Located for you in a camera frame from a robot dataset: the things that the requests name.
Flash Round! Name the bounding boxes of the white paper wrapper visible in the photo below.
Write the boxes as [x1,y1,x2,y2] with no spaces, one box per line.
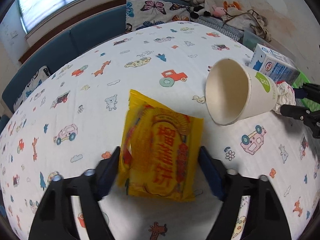
[273,81,296,115]

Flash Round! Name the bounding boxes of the blue white milk carton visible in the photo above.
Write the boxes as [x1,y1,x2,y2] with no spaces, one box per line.
[249,44,300,85]

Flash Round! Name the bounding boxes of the white paper cup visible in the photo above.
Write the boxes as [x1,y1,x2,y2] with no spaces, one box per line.
[205,58,278,126]

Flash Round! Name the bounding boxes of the yellow durian cake packet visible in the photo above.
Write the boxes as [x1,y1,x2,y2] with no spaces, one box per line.
[117,90,204,202]

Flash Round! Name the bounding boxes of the green plastic basket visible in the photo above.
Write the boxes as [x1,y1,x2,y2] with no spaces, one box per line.
[292,72,319,112]

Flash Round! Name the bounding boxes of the clear plastic storage box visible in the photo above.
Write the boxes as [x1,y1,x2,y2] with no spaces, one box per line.
[242,28,297,63]

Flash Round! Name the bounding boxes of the crumpled beige cloth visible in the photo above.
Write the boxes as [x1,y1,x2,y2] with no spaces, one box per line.
[222,9,272,42]

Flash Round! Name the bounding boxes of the cartoon print tablecloth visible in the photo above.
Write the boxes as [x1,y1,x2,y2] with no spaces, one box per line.
[1,22,319,239]

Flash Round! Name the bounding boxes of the orange fox plush toy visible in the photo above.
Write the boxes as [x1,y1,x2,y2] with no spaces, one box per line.
[223,1,241,12]

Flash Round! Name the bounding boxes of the pink pig plush toy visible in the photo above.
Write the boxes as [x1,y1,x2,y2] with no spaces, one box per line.
[213,7,226,18]

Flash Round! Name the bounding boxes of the cow plush toy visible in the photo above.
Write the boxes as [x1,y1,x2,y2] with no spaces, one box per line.
[190,0,216,19]

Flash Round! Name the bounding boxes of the small butterfly pillow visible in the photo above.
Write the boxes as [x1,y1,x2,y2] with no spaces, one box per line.
[13,66,50,111]

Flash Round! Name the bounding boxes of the butterfly print pillow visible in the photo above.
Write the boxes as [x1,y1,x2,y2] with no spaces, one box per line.
[125,0,190,33]

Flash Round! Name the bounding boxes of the blue sofa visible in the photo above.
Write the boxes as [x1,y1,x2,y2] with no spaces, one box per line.
[0,0,193,131]

